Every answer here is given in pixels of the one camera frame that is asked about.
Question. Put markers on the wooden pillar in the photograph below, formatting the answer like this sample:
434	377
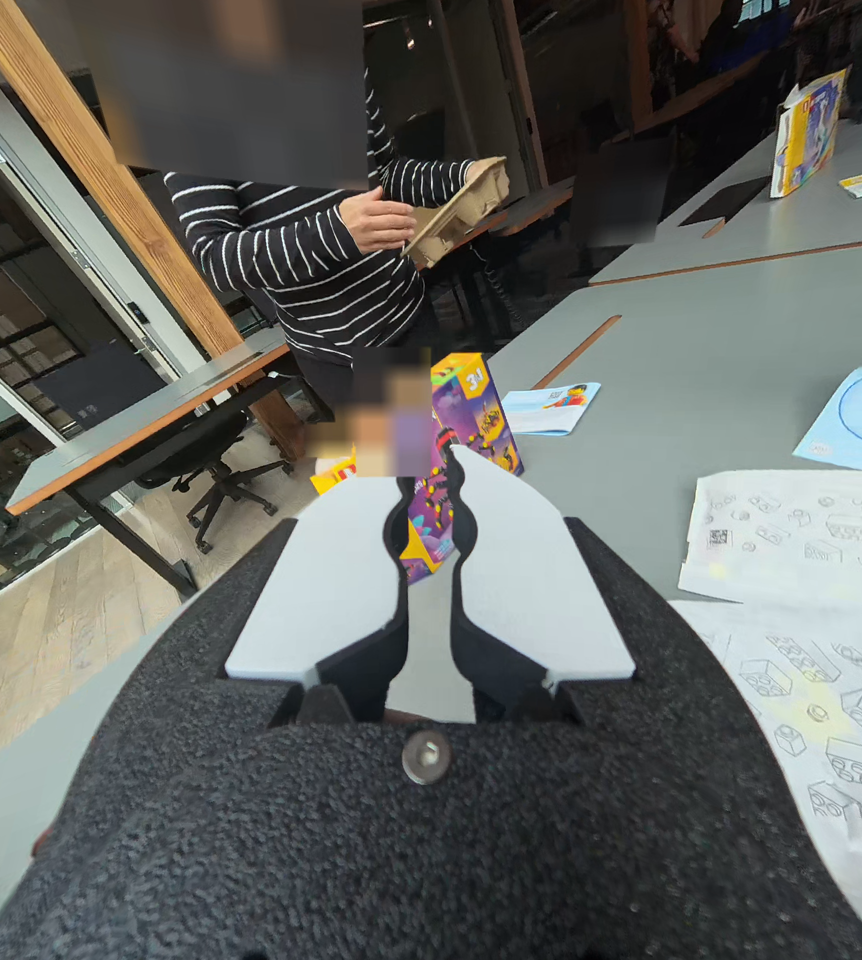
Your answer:
123	187

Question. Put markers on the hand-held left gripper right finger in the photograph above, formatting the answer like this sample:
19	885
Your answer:
536	592

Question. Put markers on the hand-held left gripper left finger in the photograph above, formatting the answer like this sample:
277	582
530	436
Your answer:
326	585

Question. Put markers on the dark brown desk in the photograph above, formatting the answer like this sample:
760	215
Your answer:
536	206

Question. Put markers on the black wall card reader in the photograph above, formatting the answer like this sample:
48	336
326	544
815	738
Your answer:
138	313

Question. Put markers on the brown cardboard cup carrier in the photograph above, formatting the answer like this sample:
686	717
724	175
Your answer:
461	214

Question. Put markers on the yellow toy brick box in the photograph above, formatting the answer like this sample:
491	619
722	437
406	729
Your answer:
810	135

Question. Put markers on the black office chair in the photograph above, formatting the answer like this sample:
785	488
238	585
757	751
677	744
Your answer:
213	465

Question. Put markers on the grey neighbouring desk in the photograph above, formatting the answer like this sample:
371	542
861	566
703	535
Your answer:
776	232

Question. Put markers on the small blue leaflet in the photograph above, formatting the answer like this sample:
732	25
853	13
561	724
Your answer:
551	412

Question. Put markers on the white brick-print paper bag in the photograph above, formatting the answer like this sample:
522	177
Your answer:
813	712
798	540

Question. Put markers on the purple spider toy brick box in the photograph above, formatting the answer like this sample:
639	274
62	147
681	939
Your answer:
483	420

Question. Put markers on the dark panel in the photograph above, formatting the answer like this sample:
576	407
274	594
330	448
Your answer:
101	386

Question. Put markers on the light blue instruction booklet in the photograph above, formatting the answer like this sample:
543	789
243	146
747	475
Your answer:
858	420

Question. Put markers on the grey desk with wooden edge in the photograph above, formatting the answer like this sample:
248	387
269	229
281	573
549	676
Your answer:
138	420

